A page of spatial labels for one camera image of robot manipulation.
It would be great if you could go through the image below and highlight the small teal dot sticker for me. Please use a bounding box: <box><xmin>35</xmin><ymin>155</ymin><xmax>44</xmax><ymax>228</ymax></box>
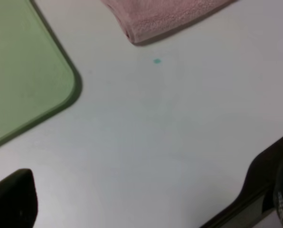
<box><xmin>153</xmin><ymin>58</ymin><xmax>161</xmax><ymax>64</ymax></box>

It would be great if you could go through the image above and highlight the pink fluffy towel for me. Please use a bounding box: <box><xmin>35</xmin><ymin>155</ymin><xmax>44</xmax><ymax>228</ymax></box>
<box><xmin>102</xmin><ymin>0</ymin><xmax>232</xmax><ymax>44</ymax></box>

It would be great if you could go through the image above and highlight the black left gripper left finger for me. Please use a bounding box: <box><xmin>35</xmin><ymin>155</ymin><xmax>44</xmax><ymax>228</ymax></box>
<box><xmin>0</xmin><ymin>169</ymin><xmax>38</xmax><ymax>228</ymax></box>

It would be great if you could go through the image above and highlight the green plastic tray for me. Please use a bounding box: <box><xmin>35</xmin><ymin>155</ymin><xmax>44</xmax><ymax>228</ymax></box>
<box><xmin>0</xmin><ymin>0</ymin><xmax>82</xmax><ymax>146</ymax></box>

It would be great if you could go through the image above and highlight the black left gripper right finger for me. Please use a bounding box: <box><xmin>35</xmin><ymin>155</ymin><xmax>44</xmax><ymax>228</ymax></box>
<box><xmin>202</xmin><ymin>137</ymin><xmax>283</xmax><ymax>228</ymax></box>

